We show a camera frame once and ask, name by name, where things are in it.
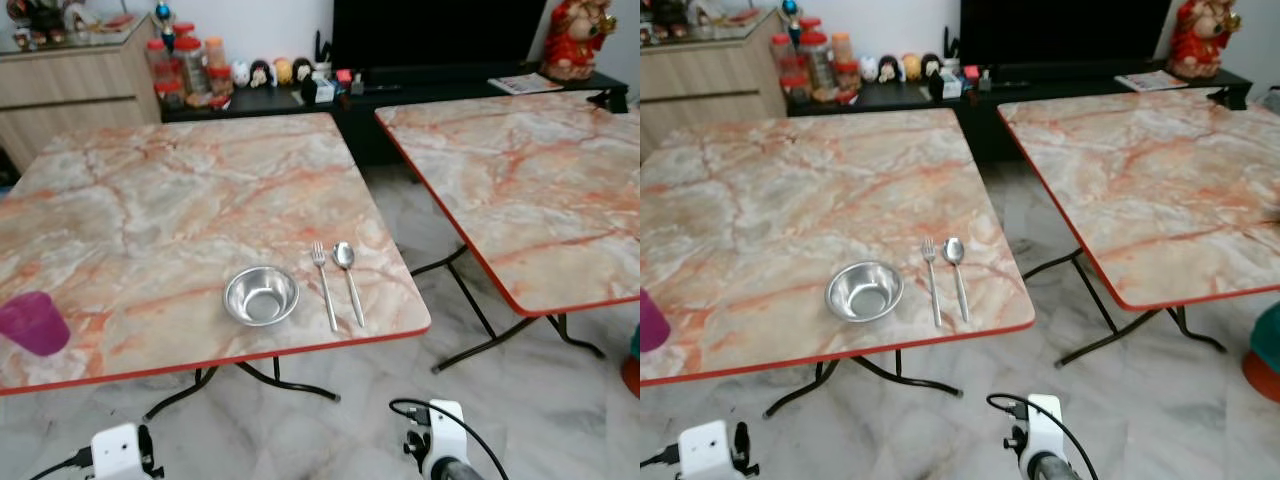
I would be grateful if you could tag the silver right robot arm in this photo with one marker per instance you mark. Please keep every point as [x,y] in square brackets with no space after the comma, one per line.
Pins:
[460,471]
[1057,468]

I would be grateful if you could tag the teal and orange stool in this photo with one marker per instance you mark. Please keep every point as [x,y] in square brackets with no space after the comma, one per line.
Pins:
[1265,350]
[632,375]

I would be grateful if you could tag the purple plastic cup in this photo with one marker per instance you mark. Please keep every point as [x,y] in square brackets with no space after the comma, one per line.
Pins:
[652,325]
[32,325]

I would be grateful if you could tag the steel fork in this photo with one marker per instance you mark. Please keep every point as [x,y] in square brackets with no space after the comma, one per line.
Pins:
[932,290]
[325,290]

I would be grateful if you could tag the small steel bowl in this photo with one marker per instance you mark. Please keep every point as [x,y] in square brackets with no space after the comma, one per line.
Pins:
[864,291]
[261,296]

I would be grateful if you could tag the steel spoon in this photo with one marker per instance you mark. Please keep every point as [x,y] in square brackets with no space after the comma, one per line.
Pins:
[953,250]
[344,255]

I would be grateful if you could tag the black low tv console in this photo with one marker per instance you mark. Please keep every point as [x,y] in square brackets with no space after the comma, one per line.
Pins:
[1050,80]
[420,85]

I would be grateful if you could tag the small jar red lid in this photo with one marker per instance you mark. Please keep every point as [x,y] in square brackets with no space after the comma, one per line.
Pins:
[796,90]
[170,95]
[220,82]
[848,78]

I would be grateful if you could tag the small white blue box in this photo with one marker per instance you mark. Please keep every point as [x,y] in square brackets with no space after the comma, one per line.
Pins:
[951,85]
[324,90]

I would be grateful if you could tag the light wooden cabinet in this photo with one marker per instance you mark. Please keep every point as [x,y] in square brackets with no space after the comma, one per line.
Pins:
[710,85]
[70,90]

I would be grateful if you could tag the printed magazine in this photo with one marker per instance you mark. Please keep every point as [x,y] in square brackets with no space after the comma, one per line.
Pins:
[1152,80]
[525,84]

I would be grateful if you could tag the small dark haired figurine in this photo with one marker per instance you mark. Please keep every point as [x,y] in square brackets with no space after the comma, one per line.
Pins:
[889,70]
[261,75]
[931,66]
[302,70]

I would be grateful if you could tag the small yellow figurine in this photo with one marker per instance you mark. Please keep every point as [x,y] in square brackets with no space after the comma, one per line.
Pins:
[911,67]
[283,71]

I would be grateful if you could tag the clear jar red lid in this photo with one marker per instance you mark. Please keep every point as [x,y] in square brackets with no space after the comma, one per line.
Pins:
[818,62]
[784,58]
[192,65]
[160,62]

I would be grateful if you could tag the small white figurine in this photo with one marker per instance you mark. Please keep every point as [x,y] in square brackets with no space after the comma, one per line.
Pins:
[241,73]
[869,69]

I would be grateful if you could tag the orange plastic jar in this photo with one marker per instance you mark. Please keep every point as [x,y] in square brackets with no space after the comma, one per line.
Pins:
[215,52]
[842,48]

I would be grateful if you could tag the black flat television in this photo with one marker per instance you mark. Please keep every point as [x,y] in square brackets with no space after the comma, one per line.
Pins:
[1060,30]
[440,30]

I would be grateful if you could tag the large red figurine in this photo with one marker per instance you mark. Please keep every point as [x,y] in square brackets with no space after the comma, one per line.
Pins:
[572,45]
[1198,42]

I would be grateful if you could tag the blue ball ornament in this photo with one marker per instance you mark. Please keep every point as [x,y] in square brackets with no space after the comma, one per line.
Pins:
[790,10]
[164,12]

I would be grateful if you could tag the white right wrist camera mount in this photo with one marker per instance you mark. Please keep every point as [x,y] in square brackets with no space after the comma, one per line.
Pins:
[1045,425]
[447,430]

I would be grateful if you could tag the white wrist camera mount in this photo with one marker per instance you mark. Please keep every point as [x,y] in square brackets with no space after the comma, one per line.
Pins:
[115,450]
[705,448]
[447,430]
[1045,425]

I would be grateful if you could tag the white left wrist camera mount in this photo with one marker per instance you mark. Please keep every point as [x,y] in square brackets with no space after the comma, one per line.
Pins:
[115,450]
[705,448]

